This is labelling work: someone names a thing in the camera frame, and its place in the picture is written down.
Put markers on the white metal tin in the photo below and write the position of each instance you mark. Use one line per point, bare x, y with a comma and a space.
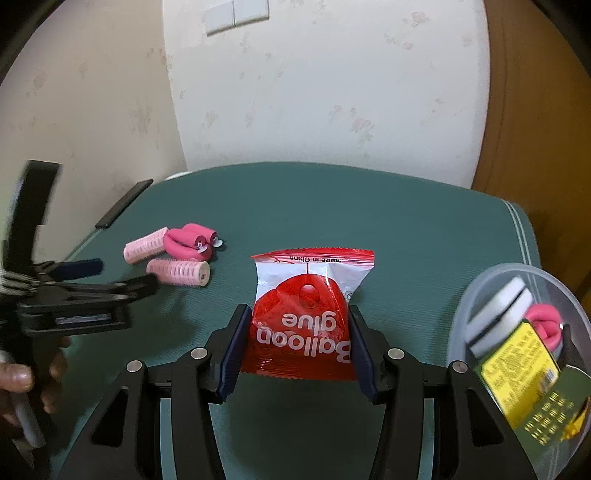
498, 314

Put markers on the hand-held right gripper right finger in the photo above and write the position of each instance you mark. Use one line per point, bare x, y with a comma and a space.
362, 355

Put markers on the red and white packet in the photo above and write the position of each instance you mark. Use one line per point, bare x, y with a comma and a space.
304, 318

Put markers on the green mat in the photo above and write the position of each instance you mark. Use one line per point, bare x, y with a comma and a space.
323, 207

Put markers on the green box with gold print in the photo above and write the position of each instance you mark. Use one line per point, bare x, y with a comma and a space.
554, 410

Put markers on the black smartphone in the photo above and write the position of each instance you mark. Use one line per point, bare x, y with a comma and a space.
124, 203

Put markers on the clear plastic bowl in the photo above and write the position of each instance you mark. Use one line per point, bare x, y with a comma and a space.
466, 304

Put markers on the person's left hand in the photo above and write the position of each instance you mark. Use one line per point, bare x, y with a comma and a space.
14, 376

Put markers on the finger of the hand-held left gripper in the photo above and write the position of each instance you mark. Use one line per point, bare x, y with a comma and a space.
115, 288
81, 267

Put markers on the yellow label box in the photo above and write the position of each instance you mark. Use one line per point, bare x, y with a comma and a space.
517, 374

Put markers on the white wall switch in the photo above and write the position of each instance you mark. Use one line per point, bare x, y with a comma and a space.
220, 16
251, 11

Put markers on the pink foam curler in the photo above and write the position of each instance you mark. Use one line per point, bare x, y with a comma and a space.
187, 240
545, 323

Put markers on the wooden door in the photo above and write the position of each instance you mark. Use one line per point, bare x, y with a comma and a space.
540, 115

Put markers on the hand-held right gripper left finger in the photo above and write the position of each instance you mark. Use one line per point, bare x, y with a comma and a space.
231, 350

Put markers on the pink hair roller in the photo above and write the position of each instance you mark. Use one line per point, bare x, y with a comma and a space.
145, 244
180, 272

